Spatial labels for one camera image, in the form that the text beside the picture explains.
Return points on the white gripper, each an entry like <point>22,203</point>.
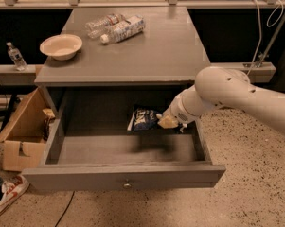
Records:
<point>177,112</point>

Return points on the blue chip bag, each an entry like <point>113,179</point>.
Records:
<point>146,118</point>

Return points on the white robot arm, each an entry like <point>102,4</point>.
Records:
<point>217,87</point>

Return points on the brass drawer knob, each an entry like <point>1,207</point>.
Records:
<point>127,185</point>

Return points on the grey open top drawer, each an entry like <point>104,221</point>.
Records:
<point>98,153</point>

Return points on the white labelled plastic bottle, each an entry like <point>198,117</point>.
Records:
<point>123,30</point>

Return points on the grey wooden cabinet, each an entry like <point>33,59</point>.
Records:
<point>148,69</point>

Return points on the clear crushed water bottle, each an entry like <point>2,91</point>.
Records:
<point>97,27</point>

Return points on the white paper bowl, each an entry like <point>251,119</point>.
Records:
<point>61,47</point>

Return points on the metal stand pole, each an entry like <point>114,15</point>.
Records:
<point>281,19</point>

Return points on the open cardboard box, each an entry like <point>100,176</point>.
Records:
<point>24,138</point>

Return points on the small upright water bottle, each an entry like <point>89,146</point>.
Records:
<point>16,56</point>

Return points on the white and red sneaker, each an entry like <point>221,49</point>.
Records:
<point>11,190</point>

